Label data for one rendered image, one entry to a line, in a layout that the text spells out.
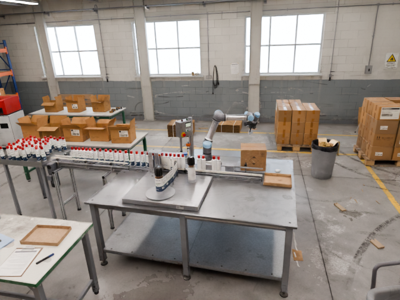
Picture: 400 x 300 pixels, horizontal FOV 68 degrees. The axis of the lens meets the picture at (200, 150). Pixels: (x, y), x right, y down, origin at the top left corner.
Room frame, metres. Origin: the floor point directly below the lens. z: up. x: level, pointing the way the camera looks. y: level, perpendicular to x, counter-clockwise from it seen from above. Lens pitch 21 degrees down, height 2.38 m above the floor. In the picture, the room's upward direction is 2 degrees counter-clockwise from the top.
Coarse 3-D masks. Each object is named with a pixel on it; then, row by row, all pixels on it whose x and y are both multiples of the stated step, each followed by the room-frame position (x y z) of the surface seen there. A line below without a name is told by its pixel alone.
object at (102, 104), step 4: (92, 96) 7.20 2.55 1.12; (100, 96) 7.33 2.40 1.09; (104, 96) 7.30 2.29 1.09; (108, 96) 7.16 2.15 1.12; (92, 100) 7.15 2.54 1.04; (96, 100) 7.30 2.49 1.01; (100, 100) 7.32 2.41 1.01; (104, 100) 7.01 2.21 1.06; (108, 100) 7.20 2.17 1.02; (92, 104) 7.07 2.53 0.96; (96, 104) 7.04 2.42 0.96; (100, 104) 7.01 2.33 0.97; (104, 104) 7.01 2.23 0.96; (108, 104) 7.16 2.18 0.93; (92, 108) 7.08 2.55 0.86; (96, 108) 7.04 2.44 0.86; (100, 108) 7.02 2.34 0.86; (104, 108) 6.99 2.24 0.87; (108, 108) 7.14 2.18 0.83
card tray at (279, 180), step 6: (270, 174) 3.14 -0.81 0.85; (276, 174) 3.12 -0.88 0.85; (282, 174) 3.10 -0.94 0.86; (288, 174) 3.08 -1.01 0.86; (264, 180) 3.01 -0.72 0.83; (270, 180) 3.01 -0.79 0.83; (276, 180) 3.00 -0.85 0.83; (282, 180) 3.00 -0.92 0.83; (288, 180) 2.99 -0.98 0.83; (282, 186) 2.86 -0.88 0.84; (288, 186) 2.84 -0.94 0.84
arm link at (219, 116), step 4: (220, 112) 3.66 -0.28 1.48; (216, 116) 3.64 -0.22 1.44; (220, 116) 3.60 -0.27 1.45; (224, 116) 3.59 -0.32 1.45; (228, 116) 3.60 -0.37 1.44; (232, 116) 3.60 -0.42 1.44; (236, 116) 3.60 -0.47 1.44; (240, 116) 3.60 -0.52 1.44; (244, 116) 3.60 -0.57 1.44; (248, 116) 3.59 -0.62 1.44; (252, 116) 3.58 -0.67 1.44; (220, 120) 3.61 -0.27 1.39; (224, 120) 3.60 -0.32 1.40
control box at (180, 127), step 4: (180, 120) 3.38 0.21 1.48; (184, 120) 3.37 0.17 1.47; (188, 120) 3.37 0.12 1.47; (176, 124) 3.34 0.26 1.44; (180, 124) 3.28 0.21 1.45; (184, 124) 3.32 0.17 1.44; (176, 128) 3.34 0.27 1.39; (180, 128) 3.29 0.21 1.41; (184, 128) 3.31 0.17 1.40; (176, 132) 3.34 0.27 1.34; (180, 132) 3.29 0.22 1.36; (184, 132) 3.31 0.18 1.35; (188, 132) 3.35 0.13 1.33; (176, 136) 3.35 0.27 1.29; (180, 136) 3.29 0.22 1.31
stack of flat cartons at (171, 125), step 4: (172, 120) 7.73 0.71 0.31; (176, 120) 7.71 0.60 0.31; (192, 120) 7.65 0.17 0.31; (168, 124) 7.32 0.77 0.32; (172, 124) 7.33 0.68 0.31; (168, 128) 7.30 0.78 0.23; (172, 128) 7.28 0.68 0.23; (168, 132) 7.29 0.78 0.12; (172, 132) 7.28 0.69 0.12; (168, 136) 7.29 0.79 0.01; (172, 136) 7.27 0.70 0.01; (188, 136) 7.21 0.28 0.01
